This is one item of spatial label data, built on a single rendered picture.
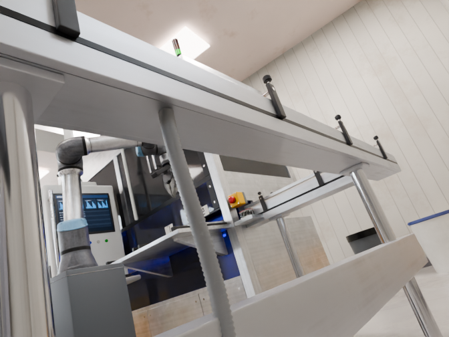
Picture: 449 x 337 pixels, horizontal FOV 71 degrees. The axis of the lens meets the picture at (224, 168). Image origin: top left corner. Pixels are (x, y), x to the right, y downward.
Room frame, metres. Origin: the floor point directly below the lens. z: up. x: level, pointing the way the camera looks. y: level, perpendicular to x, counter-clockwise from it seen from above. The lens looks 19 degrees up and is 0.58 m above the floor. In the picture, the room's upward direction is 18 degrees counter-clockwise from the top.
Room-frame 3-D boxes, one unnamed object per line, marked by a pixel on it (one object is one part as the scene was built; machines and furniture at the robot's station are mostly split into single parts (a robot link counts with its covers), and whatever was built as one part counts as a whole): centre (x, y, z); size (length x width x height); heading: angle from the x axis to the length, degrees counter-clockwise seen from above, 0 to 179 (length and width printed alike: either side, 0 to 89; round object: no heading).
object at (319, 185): (1.70, -0.33, 0.92); 0.69 x 0.15 x 0.16; 54
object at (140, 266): (1.99, 0.64, 0.79); 0.34 x 0.03 x 0.13; 144
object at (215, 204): (1.82, 0.11, 1.40); 0.05 x 0.01 x 0.80; 54
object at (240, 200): (1.76, -0.02, 0.99); 0.08 x 0.07 x 0.07; 144
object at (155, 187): (2.21, 0.63, 1.50); 0.47 x 0.01 x 0.59; 54
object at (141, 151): (1.57, 0.38, 1.39); 0.11 x 0.11 x 0.08; 27
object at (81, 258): (1.28, 0.69, 0.84); 0.15 x 0.15 x 0.10
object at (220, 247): (1.70, 0.24, 0.79); 0.34 x 0.03 x 0.13; 144
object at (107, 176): (2.53, 1.06, 1.50); 0.49 x 0.01 x 0.59; 54
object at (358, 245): (4.63, -1.62, 0.35); 0.56 x 0.55 x 0.70; 61
